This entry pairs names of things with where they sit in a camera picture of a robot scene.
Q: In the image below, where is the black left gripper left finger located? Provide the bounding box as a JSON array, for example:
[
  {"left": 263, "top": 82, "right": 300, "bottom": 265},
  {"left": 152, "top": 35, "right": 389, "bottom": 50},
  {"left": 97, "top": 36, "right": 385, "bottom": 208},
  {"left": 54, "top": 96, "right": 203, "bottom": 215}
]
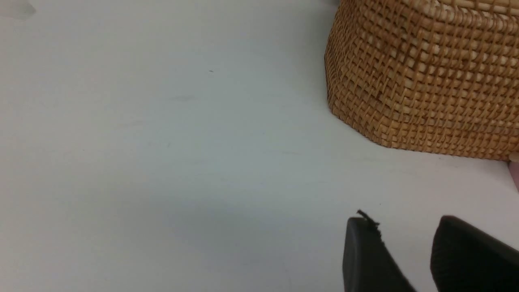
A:
[{"left": 342, "top": 210, "right": 415, "bottom": 292}]

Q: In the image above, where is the pink foam cube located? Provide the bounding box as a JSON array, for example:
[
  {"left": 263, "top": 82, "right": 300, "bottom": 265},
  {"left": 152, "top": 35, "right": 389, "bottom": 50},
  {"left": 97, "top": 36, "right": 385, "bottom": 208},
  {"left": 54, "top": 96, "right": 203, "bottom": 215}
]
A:
[{"left": 508, "top": 152, "right": 519, "bottom": 191}]

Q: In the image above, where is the woven rattan basket green lining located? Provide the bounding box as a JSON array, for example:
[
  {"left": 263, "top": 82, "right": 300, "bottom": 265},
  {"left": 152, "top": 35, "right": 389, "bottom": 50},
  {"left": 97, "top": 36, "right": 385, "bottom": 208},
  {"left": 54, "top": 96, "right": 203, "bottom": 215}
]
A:
[{"left": 324, "top": 0, "right": 519, "bottom": 161}]

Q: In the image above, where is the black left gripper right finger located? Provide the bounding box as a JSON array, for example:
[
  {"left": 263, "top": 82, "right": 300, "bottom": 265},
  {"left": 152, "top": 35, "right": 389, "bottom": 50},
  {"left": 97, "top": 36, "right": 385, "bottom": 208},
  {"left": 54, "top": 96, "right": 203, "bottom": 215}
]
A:
[{"left": 430, "top": 215, "right": 519, "bottom": 292}]

